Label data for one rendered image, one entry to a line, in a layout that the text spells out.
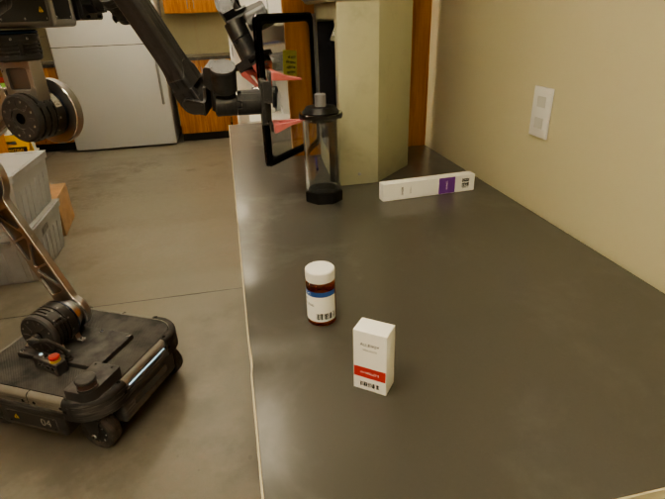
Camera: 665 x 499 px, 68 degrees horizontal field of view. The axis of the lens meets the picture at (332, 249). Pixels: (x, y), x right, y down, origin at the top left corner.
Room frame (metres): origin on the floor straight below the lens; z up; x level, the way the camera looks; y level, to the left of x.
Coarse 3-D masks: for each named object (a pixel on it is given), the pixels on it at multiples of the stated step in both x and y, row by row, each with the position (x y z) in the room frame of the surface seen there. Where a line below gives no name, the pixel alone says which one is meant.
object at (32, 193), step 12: (0, 156) 2.99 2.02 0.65; (12, 156) 2.98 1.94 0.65; (24, 156) 2.97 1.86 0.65; (36, 156) 2.94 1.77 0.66; (12, 168) 2.71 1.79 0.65; (24, 168) 2.73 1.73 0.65; (36, 168) 2.94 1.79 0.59; (12, 180) 2.56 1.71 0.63; (24, 180) 2.73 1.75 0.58; (36, 180) 2.89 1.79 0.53; (12, 192) 2.56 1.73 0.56; (24, 192) 2.69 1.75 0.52; (36, 192) 2.86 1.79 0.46; (48, 192) 3.07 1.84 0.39; (24, 204) 2.65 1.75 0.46; (36, 204) 2.82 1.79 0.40; (24, 216) 2.62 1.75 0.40; (36, 216) 2.79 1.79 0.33; (0, 228) 2.56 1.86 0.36
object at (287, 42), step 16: (272, 32) 1.44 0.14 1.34; (288, 32) 1.51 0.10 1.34; (304, 32) 1.59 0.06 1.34; (256, 48) 1.37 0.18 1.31; (272, 48) 1.43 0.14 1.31; (288, 48) 1.50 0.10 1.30; (304, 48) 1.58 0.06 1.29; (256, 64) 1.37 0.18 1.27; (272, 64) 1.43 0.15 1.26; (288, 64) 1.50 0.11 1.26; (304, 64) 1.58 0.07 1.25; (288, 80) 1.49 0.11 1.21; (304, 80) 1.57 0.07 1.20; (288, 96) 1.49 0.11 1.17; (304, 96) 1.57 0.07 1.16; (272, 112) 1.41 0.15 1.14; (288, 112) 1.48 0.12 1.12; (288, 128) 1.48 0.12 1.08; (272, 144) 1.40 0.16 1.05; (288, 144) 1.47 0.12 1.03
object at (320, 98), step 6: (318, 96) 1.22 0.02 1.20; (324, 96) 1.23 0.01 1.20; (318, 102) 1.22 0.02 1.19; (324, 102) 1.23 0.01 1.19; (306, 108) 1.22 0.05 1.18; (312, 108) 1.21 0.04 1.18; (318, 108) 1.21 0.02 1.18; (324, 108) 1.20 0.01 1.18; (330, 108) 1.21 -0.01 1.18; (336, 108) 1.23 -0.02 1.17; (306, 114) 1.21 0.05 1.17; (312, 114) 1.20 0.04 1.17; (318, 114) 1.19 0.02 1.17; (324, 114) 1.19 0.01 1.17; (330, 114) 1.20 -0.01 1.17
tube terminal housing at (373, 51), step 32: (352, 0) 1.35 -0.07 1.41; (384, 0) 1.38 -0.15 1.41; (352, 32) 1.34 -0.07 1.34; (384, 32) 1.38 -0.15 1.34; (352, 64) 1.34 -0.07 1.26; (384, 64) 1.38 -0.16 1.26; (352, 96) 1.34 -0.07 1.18; (384, 96) 1.38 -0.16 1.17; (352, 128) 1.34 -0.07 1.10; (384, 128) 1.39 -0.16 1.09; (352, 160) 1.34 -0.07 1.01; (384, 160) 1.39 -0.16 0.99
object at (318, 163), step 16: (304, 128) 1.22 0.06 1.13; (320, 128) 1.19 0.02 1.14; (336, 128) 1.21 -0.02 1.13; (304, 144) 1.22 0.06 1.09; (320, 144) 1.19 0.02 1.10; (336, 144) 1.21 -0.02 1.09; (320, 160) 1.19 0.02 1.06; (336, 160) 1.21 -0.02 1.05; (320, 176) 1.19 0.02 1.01; (336, 176) 1.21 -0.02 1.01; (320, 192) 1.19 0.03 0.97
